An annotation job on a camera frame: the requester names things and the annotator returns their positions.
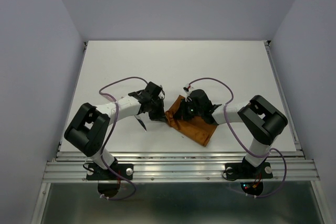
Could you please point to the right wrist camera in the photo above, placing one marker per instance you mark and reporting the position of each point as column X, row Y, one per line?
column 188, row 90

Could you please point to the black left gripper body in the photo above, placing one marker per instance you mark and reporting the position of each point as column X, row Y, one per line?
column 159, row 97

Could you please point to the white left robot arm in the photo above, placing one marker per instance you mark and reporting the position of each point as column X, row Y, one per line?
column 87, row 131

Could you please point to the orange brown cloth napkin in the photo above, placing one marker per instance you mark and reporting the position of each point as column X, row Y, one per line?
column 196, row 129

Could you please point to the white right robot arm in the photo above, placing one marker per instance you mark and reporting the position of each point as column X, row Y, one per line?
column 262, row 119

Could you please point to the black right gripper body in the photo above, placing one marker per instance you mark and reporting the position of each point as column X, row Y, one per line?
column 198, row 110

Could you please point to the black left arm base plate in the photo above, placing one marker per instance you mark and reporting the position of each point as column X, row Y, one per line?
column 96, row 173

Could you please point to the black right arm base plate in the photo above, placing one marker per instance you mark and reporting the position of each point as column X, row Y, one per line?
column 235, row 171

